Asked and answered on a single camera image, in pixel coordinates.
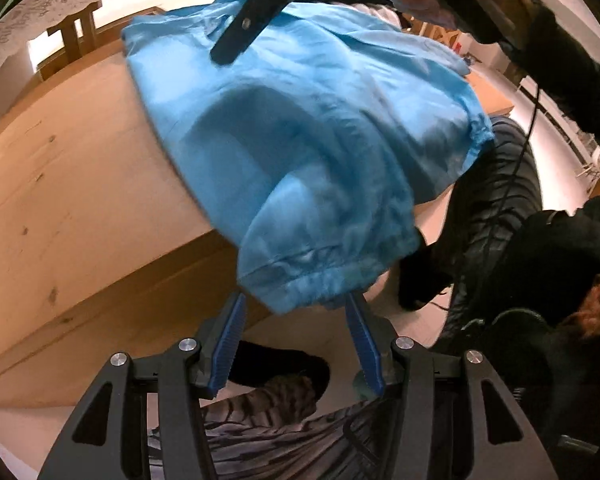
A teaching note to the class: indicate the orange knitted scarf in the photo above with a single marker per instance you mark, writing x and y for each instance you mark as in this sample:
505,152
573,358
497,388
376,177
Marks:
595,300

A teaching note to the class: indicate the person's right hand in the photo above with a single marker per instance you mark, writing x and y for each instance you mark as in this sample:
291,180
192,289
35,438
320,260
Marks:
512,5

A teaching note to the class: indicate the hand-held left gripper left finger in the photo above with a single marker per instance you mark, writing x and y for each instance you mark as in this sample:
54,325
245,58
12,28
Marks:
227,345

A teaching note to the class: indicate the white lace tablecloth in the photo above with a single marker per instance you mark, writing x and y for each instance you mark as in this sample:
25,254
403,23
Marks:
30,15

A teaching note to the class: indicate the wooden chair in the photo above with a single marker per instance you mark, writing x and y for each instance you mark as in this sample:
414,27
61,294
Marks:
77,35

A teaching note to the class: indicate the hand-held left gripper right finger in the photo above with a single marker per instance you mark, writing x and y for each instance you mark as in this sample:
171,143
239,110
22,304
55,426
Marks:
365,350

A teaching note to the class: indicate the blue jacket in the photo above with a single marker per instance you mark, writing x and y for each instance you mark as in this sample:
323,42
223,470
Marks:
305,135

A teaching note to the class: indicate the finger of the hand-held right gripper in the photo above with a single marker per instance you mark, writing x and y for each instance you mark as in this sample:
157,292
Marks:
250,20

